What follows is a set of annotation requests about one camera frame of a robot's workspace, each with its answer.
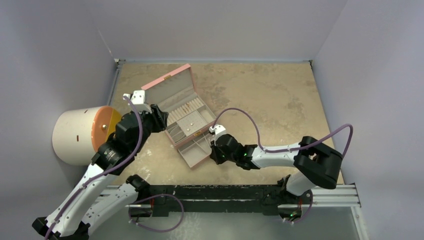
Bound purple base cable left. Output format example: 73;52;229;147
128;193;185;233

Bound aluminium frame rail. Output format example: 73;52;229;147
278;183;361;209

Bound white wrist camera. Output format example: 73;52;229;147
122;89;153;114
208;124;227;142

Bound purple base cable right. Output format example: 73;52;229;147
282;190;315;225

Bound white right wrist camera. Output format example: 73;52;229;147
208;124;227;142

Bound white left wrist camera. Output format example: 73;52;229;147
122;89;153;114

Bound pink jewelry box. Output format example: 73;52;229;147
141;64;216;148

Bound white cylinder orange lid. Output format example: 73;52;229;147
52;105;122;166

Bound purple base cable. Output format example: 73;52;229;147
128;193;185;233
282;190;315;225

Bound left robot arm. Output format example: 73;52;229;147
32;104;169;240

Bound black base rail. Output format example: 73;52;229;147
127;174;314;218

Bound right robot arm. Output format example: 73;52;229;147
210;134;343;204

